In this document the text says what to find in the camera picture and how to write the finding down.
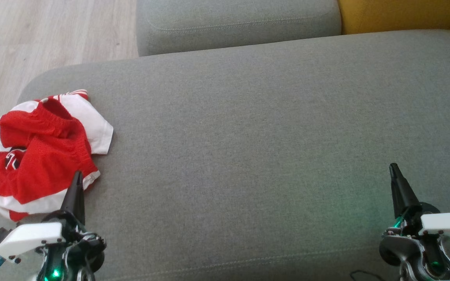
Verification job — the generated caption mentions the yellow pillow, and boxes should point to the yellow pillow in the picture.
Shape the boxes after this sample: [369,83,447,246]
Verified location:
[337,0,450,36]

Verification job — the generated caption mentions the large grey sofa seat cushion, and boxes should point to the large grey sofa seat cushion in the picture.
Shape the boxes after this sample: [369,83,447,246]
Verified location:
[0,29,450,281]

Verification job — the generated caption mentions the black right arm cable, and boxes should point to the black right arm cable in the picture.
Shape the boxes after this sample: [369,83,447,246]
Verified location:
[350,270,386,281]

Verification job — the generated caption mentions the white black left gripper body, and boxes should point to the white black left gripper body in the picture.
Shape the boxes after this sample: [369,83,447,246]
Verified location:
[0,213,106,274]

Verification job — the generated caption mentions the red white basketball jersey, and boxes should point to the red white basketball jersey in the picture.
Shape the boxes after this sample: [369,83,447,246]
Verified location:
[0,89,114,172]

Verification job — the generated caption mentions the red white basketball shorts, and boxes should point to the red white basketball shorts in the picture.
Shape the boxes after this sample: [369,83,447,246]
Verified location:
[0,98,101,222]

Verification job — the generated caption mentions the grey sofa back cushion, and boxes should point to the grey sofa back cushion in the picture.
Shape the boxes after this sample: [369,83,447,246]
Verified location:
[136,0,342,57]

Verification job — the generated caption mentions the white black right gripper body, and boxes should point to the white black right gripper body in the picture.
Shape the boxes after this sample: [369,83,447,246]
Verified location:
[383,202,450,245]

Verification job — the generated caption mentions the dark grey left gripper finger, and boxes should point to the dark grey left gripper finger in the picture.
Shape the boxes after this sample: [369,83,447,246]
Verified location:
[61,171,79,219]
[75,172,86,226]

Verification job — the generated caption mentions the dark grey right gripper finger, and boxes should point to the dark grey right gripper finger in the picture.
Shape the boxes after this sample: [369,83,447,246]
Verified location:
[395,164,421,216]
[389,163,405,219]

